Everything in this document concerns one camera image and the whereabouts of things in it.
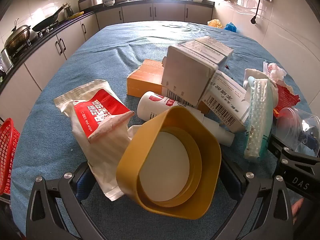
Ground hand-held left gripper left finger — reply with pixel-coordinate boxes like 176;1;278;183
26;162;98;240

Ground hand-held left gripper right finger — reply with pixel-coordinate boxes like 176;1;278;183
221;158;293;240

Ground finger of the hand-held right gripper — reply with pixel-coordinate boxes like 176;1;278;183
267;133;320;171

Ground clear plastic cup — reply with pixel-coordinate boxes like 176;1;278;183
276;107;320;158

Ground green bubble pack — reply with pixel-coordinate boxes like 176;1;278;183
244;76;275;159

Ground yellow plastic container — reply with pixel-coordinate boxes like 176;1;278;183
116;106;222;220

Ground torn red wrapper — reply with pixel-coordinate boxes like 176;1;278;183
272;82;300;118

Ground red white wet wipe packet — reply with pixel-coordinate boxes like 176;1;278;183
53;79;135;202

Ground white barcode box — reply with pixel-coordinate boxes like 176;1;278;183
200;70;250;133

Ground red plastic basket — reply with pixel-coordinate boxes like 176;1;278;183
0;117;21;195

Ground white red wrapper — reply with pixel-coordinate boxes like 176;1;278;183
262;60;287;83

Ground white bottle with red label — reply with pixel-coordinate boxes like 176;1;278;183
137;91;235;147

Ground orange cardboard box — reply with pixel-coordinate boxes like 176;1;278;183
126;59;210;115

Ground grey cardboard box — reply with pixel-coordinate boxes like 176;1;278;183
161;36;234;108

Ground blue tablecloth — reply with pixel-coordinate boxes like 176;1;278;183
10;21;315;240

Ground beige lower cabinets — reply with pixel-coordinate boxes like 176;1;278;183
0;2;215;100

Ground silver electric kettle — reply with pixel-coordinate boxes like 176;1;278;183
0;47;14;74

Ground gas stove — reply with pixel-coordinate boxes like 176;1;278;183
30;22;60;38

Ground black kitchen countertop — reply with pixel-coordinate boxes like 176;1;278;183
0;0;215;93

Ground steel wok with lid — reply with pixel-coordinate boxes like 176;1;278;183
4;19;32;49

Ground black wok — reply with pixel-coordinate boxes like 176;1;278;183
32;4;69;32

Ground steel rectangular pot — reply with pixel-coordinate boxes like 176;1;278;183
78;0;104;12

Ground black cable with plug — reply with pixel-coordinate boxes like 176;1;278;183
250;0;272;25

